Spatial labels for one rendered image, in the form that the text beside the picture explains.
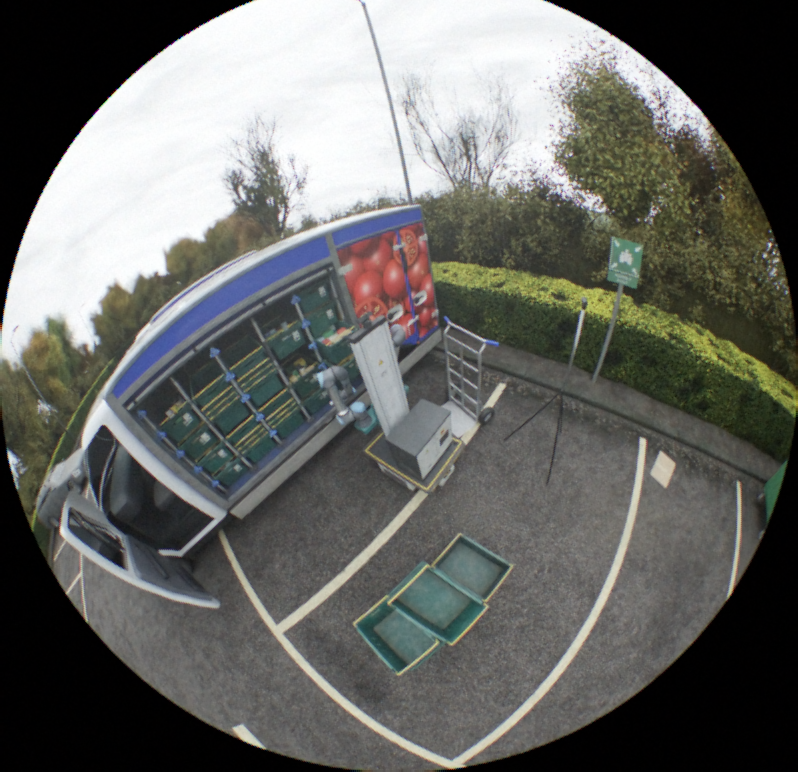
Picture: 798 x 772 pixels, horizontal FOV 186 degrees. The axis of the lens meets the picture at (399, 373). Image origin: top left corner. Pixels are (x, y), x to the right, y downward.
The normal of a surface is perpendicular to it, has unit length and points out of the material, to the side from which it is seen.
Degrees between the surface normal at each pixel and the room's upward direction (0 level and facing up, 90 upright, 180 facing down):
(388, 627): 21
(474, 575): 0
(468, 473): 0
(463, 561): 0
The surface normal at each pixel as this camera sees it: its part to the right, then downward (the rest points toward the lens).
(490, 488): -0.19, -0.76
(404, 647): -0.43, -0.83
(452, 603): 0.07, -0.59
